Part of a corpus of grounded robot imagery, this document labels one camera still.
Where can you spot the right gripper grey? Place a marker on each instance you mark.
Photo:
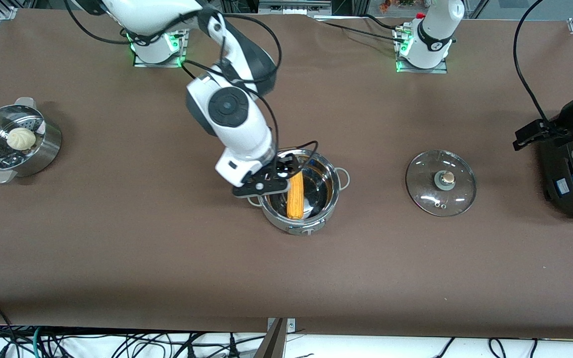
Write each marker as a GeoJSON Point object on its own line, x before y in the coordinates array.
{"type": "Point", "coordinates": [282, 165]}

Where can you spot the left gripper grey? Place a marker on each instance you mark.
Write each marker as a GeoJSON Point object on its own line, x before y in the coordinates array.
{"type": "Point", "coordinates": [549, 130]}

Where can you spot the yellow corn cob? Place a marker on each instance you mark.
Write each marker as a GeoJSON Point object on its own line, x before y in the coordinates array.
{"type": "Point", "coordinates": [295, 199]}

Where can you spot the glass pot lid with knob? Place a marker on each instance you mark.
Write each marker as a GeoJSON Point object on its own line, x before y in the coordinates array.
{"type": "Point", "coordinates": [440, 184]}

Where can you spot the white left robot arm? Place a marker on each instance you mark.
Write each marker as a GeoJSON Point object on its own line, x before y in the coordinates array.
{"type": "Point", "coordinates": [430, 40]}

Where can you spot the stainless steel steamer pot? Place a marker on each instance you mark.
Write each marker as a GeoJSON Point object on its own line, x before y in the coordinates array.
{"type": "Point", "coordinates": [43, 149]}

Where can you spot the black rice cooker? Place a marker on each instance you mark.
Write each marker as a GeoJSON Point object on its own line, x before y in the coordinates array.
{"type": "Point", "coordinates": [572, 191]}

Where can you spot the brown table cover sheet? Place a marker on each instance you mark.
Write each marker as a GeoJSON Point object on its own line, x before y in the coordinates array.
{"type": "Point", "coordinates": [286, 278]}

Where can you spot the grey metal box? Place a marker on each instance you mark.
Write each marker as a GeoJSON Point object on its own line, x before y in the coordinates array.
{"type": "Point", "coordinates": [294, 7]}

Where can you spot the white steamed bun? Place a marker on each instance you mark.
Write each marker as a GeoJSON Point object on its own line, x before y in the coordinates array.
{"type": "Point", "coordinates": [21, 139]}

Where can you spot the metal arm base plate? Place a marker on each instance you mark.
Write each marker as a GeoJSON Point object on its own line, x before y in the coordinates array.
{"type": "Point", "coordinates": [440, 69]}
{"type": "Point", "coordinates": [140, 62]}

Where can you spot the small metal bracket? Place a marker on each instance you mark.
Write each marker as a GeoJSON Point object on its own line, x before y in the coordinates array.
{"type": "Point", "coordinates": [291, 325]}

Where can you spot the dark camera stand post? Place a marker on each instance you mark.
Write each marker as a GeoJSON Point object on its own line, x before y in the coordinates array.
{"type": "Point", "coordinates": [271, 345]}

